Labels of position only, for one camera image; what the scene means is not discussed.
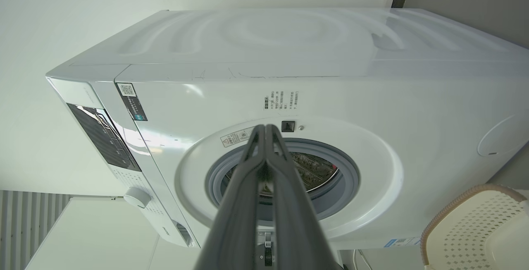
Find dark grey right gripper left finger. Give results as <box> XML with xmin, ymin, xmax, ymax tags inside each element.
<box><xmin>193</xmin><ymin>124</ymin><xmax>266</xmax><ymax>270</ymax></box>

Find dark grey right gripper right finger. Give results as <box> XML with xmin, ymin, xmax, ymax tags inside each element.
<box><xmin>266</xmin><ymin>124</ymin><xmax>344</xmax><ymax>270</ymax></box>

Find steel perforated washer drum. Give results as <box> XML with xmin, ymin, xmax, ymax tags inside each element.
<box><xmin>224</xmin><ymin>151</ymin><xmax>340</xmax><ymax>198</ymax></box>

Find white washing machine dial knob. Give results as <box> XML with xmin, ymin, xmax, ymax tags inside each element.
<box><xmin>123</xmin><ymin>186</ymin><xmax>152</xmax><ymax>209</ymax></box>

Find black glossy control display panel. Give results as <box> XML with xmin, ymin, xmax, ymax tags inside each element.
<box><xmin>66</xmin><ymin>103</ymin><xmax>142</xmax><ymax>172</ymax></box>

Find beige perforated laundry basket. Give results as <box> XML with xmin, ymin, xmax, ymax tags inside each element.
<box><xmin>421</xmin><ymin>184</ymin><xmax>529</xmax><ymax>270</ymax></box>

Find grey rubber door gasket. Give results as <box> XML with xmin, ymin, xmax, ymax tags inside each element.
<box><xmin>205</xmin><ymin>139</ymin><xmax>360</xmax><ymax>222</ymax></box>

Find white warning label sticker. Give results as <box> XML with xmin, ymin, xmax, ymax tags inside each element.
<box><xmin>219</xmin><ymin>127</ymin><xmax>256</xmax><ymax>148</ymax></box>

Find blue energy label sticker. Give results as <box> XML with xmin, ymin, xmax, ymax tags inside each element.
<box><xmin>383</xmin><ymin>237</ymin><xmax>421</xmax><ymax>248</ymax></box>

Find printed text label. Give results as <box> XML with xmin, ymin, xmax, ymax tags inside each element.
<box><xmin>263</xmin><ymin>90</ymin><xmax>299</xmax><ymax>111</ymax></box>

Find white flat panel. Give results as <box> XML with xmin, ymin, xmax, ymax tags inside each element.
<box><xmin>25</xmin><ymin>197</ymin><xmax>201</xmax><ymax>270</ymax></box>

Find dark QR code sticker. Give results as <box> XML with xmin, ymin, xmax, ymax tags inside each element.
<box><xmin>117</xmin><ymin>82</ymin><xmax>148</xmax><ymax>122</ymax></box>

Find white front-load washing machine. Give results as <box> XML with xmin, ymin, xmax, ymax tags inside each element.
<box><xmin>45</xmin><ymin>7</ymin><xmax>529</xmax><ymax>250</ymax></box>

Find grey slatted window blinds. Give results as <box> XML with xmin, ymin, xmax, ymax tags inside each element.
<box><xmin>0</xmin><ymin>190</ymin><xmax>71</xmax><ymax>270</ymax></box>

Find round white filter cover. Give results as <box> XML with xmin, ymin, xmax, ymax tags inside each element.
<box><xmin>477</xmin><ymin>115</ymin><xmax>529</xmax><ymax>157</ymax></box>

